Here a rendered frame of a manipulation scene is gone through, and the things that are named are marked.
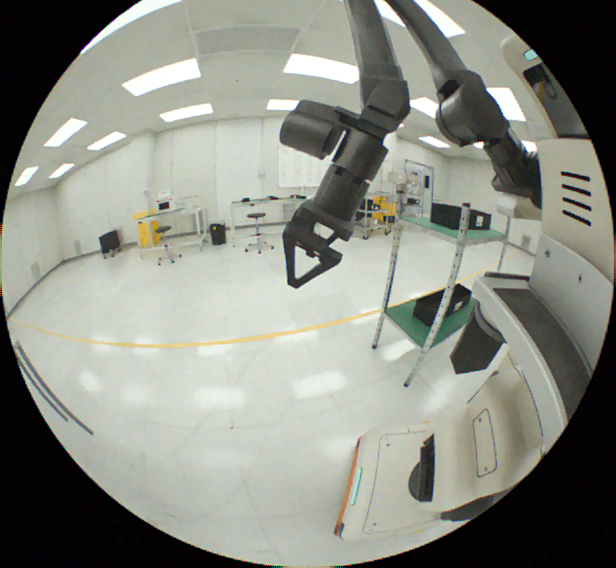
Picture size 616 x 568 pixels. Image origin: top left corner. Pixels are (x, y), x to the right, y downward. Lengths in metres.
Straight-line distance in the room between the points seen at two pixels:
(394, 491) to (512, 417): 0.62
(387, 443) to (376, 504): 0.30
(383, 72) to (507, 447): 0.48
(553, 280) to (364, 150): 0.25
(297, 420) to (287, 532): 0.76
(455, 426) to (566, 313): 0.25
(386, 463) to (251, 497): 0.63
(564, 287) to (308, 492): 1.09
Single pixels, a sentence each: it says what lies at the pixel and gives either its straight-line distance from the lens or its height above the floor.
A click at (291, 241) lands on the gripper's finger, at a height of 1.05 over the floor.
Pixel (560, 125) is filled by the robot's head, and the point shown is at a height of 1.23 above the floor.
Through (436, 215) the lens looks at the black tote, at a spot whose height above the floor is 1.00.
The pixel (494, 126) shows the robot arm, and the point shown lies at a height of 1.21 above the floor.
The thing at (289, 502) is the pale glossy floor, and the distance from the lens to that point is 1.11.
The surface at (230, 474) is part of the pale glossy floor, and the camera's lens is 1.17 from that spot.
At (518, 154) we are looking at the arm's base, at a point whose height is 1.20.
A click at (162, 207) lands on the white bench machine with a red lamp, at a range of 4.24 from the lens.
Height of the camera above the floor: 1.11
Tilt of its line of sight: 22 degrees down
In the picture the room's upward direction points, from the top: straight up
